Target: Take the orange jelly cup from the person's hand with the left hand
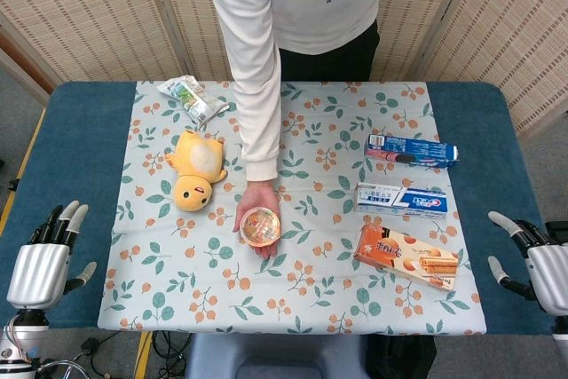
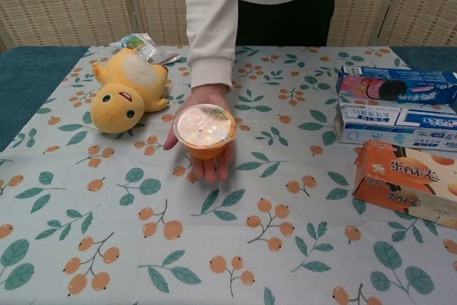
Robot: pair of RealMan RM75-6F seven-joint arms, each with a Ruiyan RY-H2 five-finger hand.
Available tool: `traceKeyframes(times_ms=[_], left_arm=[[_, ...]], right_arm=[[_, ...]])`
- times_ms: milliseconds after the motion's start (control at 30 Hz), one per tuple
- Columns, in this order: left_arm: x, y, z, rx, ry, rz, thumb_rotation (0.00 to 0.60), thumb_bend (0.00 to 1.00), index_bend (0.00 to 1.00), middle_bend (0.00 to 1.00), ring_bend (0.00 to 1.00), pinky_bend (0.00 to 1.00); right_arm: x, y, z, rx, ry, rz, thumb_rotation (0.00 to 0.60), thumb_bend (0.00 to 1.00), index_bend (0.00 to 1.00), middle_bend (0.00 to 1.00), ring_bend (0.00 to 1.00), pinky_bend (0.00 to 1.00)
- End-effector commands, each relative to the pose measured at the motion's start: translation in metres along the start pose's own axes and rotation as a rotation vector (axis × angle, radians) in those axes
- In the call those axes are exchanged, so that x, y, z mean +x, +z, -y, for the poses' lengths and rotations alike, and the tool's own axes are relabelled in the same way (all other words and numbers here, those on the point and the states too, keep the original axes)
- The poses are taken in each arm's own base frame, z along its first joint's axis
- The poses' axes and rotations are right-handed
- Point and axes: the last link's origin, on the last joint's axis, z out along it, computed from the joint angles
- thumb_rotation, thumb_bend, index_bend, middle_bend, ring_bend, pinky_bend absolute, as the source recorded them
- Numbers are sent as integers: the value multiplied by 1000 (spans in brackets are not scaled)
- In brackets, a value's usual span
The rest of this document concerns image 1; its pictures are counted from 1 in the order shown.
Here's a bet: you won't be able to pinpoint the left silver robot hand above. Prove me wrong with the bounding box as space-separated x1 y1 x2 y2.
5 201 98 311

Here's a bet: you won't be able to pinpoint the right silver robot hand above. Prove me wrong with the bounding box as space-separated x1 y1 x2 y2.
487 210 568 314

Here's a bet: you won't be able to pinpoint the person's bare hand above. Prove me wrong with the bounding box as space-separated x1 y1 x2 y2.
233 180 283 260

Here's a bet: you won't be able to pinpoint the small round snack cup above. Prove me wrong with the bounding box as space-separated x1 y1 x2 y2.
239 206 282 248

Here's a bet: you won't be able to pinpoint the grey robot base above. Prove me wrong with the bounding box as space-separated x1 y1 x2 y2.
185 333 391 379

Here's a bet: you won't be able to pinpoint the person's white-sleeved forearm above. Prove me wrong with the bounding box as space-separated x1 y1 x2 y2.
212 0 283 185

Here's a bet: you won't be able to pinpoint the yellow plush toy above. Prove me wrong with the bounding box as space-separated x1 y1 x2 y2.
164 129 230 212

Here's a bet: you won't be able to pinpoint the floral tablecloth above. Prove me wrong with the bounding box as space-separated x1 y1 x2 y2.
96 80 488 336

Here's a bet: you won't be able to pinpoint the blue table cover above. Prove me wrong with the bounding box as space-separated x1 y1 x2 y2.
0 81 561 332

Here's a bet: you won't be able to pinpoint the crumpled snack bag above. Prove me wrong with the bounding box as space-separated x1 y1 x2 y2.
157 75 231 131

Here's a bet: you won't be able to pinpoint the orange wafer roll box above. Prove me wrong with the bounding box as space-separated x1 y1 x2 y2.
353 216 460 293

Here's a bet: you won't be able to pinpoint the white blue toothpaste box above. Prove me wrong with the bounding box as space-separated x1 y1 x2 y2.
354 182 449 221

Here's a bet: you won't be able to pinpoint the blue cookie box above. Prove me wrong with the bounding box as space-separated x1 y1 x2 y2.
363 133 462 170

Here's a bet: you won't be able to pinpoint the person in white sweatshirt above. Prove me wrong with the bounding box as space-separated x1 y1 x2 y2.
204 0 396 83

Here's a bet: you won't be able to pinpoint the bamboo folding screen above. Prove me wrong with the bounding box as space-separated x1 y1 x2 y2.
0 0 568 140

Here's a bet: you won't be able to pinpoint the black cables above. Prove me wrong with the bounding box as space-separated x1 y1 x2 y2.
39 330 196 379

